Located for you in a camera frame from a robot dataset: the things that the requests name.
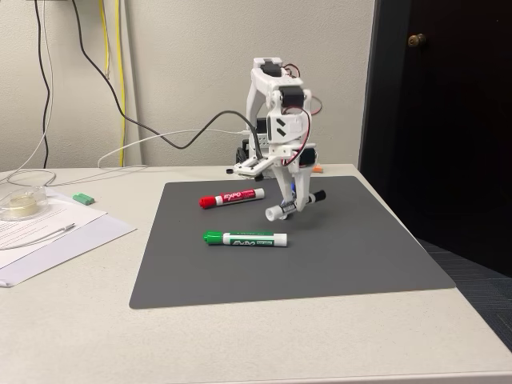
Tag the black Expo marker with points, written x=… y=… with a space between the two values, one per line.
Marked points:
x=276 y=212

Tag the red Expo marker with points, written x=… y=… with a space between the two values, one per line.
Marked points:
x=234 y=197

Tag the green Expo marker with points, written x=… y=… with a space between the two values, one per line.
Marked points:
x=248 y=239

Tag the orange stick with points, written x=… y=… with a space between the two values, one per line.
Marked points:
x=318 y=169

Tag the grey mat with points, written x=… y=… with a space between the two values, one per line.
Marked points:
x=280 y=272

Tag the dark door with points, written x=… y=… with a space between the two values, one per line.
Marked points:
x=460 y=120

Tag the brass door knob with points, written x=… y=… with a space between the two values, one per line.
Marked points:
x=417 y=41

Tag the green eraser block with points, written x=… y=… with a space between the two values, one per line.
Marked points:
x=83 y=198

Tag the blank white paper sheet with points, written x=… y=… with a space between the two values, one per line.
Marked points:
x=80 y=244

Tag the printed white paper sheet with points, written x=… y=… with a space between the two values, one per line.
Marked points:
x=48 y=224

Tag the black camera on white mount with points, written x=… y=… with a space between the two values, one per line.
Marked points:
x=256 y=166

